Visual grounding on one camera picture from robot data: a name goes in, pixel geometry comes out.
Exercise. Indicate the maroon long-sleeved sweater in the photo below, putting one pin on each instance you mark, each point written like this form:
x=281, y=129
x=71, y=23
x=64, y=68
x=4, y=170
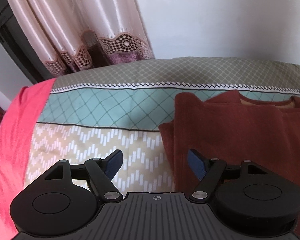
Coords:
x=240, y=140

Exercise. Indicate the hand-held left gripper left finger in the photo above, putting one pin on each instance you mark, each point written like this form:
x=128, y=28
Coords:
x=113, y=163

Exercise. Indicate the pink satin lace-hem curtain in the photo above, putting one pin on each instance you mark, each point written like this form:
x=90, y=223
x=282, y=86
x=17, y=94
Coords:
x=72, y=20

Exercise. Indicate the patterned green beige quilt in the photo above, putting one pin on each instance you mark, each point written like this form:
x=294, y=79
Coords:
x=115, y=110

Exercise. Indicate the dark door frame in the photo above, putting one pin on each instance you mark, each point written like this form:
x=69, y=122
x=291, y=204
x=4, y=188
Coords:
x=10, y=37

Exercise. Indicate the pink blanket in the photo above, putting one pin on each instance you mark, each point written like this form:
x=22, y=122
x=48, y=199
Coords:
x=12, y=135

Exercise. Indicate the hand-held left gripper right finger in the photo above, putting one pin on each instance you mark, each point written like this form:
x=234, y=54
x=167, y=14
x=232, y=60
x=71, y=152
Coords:
x=196, y=163

